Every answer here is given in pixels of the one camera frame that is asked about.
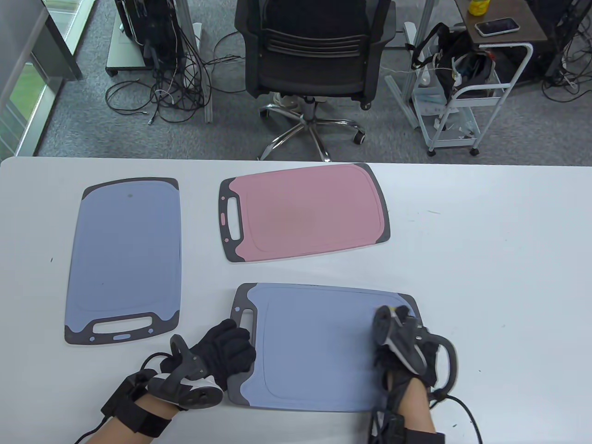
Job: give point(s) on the white cart with brown top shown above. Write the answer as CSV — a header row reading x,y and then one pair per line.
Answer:
x,y
513,37

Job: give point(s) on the black bag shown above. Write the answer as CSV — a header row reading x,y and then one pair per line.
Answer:
x,y
455,46

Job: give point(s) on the white smartphone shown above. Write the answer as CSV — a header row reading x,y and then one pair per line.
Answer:
x,y
497,27

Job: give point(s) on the yellow bottle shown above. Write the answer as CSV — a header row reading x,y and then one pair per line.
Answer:
x,y
478,7

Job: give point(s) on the person's right hand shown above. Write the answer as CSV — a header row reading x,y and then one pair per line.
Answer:
x,y
430,360

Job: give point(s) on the person's left hand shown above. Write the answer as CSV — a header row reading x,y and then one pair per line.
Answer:
x,y
231,347

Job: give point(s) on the glass window panel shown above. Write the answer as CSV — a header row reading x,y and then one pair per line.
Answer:
x,y
27,92

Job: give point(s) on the grey right hand controller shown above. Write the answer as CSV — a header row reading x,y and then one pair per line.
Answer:
x,y
384,323

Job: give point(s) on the grey left hand controller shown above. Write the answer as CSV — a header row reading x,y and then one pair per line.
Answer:
x,y
199,397

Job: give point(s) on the blue cutting board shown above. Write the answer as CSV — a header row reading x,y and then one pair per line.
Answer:
x,y
125,249
314,351

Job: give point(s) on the person's right forearm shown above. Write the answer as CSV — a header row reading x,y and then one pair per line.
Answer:
x,y
414,407

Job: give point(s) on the silver metal desk leg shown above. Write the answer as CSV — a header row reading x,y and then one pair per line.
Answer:
x,y
402,99

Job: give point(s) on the grey metal base plate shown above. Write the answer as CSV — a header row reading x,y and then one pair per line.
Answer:
x,y
122,53

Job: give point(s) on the grey hand controller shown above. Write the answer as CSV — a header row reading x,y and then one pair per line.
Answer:
x,y
199,397
384,323

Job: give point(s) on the blue packet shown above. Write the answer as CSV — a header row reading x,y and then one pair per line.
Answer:
x,y
430,97

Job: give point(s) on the white desk leg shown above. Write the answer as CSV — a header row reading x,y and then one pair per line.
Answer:
x,y
184,14

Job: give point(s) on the black office chair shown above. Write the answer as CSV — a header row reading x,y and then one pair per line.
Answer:
x,y
314,60

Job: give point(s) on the black computer tower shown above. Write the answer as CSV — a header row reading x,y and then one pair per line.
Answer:
x,y
152,27

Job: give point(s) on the pink cutting board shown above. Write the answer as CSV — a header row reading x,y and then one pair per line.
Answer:
x,y
305,208

